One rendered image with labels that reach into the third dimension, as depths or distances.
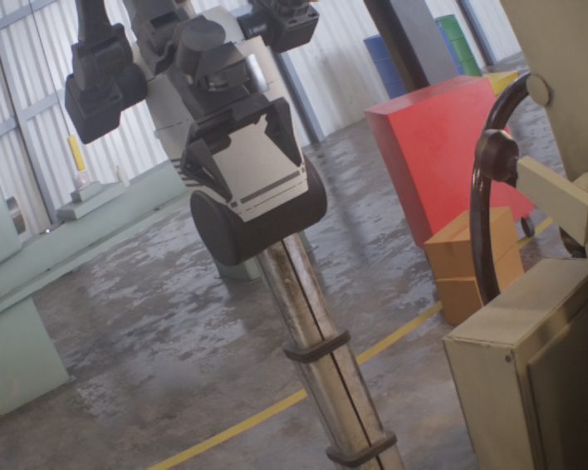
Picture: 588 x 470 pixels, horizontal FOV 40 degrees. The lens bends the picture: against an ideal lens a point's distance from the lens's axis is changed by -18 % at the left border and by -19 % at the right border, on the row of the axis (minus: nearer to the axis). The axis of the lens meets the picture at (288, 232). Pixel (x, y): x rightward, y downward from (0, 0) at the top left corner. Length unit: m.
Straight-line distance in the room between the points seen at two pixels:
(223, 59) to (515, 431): 0.59
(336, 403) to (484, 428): 1.09
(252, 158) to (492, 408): 1.02
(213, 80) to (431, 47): 4.72
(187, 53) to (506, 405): 0.61
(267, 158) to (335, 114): 9.52
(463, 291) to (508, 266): 0.28
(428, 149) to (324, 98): 6.54
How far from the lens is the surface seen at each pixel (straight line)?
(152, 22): 1.22
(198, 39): 1.11
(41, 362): 5.90
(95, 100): 1.63
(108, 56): 1.52
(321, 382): 1.82
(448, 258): 4.16
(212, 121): 1.12
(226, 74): 1.07
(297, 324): 1.79
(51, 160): 9.82
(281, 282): 1.77
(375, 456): 1.94
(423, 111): 4.67
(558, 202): 0.65
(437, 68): 5.76
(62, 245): 6.00
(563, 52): 0.63
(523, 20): 0.65
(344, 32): 11.49
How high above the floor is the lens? 1.62
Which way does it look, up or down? 13 degrees down
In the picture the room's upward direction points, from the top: 23 degrees counter-clockwise
